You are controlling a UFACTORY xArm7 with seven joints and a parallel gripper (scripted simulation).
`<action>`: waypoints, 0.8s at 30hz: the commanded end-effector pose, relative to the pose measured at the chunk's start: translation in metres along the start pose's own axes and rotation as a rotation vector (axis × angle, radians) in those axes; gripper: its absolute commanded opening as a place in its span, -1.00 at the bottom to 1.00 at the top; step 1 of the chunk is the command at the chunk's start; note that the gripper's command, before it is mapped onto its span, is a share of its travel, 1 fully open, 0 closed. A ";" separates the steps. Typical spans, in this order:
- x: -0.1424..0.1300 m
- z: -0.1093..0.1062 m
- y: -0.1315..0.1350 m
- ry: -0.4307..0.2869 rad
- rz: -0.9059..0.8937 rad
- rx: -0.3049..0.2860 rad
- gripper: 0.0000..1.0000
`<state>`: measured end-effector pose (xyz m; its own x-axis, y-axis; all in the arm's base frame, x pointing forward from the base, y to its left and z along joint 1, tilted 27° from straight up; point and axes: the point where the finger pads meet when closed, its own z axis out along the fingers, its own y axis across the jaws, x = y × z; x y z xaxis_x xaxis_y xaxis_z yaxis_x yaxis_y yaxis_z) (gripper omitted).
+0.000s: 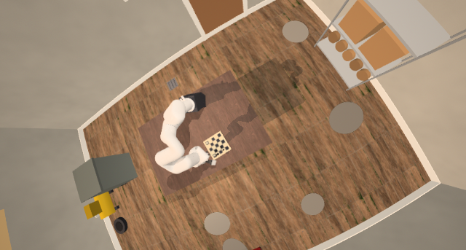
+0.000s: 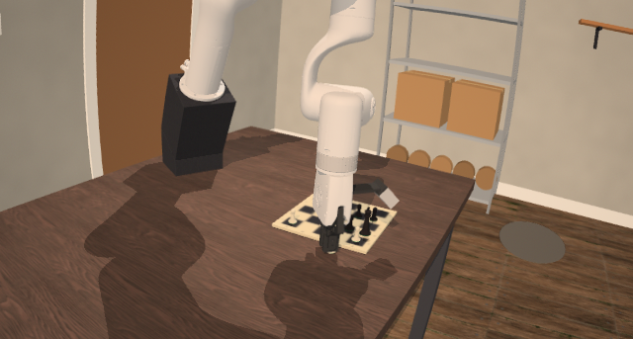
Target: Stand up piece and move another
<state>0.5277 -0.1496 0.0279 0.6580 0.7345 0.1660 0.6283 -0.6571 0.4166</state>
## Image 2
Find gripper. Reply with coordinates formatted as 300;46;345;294
313;166;357;252

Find checkered chessboard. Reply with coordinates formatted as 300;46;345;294
272;194;397;254

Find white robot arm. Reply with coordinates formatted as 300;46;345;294
179;0;399;209

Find white pawn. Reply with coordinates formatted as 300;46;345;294
288;209;297;224
351;226;360;242

